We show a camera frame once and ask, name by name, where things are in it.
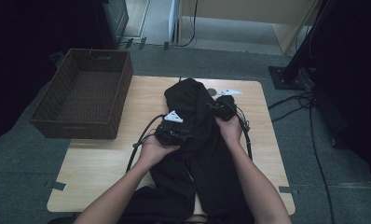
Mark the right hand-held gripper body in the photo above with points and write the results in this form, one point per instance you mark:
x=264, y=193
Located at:
x=227, y=107

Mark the black pants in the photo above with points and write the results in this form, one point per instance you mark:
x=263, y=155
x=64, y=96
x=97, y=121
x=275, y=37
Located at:
x=205, y=161

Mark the person's left hand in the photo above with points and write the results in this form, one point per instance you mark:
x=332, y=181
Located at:
x=151, y=154

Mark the black metal stand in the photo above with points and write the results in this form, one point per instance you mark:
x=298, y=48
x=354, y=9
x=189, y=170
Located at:
x=286, y=79

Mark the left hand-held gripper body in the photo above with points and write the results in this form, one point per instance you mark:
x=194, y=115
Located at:
x=169, y=132

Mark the brown wicker basket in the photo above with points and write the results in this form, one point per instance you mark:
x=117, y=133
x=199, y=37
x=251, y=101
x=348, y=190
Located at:
x=84, y=96

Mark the round grey table grommet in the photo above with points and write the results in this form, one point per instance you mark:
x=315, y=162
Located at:
x=212, y=92

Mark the dark cabinet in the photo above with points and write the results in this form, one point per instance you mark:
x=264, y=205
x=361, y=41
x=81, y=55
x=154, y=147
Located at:
x=115, y=18

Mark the white panel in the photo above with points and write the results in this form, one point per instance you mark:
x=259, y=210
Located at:
x=173, y=21

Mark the black curtain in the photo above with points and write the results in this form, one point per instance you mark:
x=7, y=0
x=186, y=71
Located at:
x=25, y=46
x=354, y=77

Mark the person's right hand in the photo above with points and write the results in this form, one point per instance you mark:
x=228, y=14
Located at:
x=231, y=132

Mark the beige wooden cabinet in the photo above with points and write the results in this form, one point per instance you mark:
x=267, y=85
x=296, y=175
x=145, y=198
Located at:
x=252, y=11

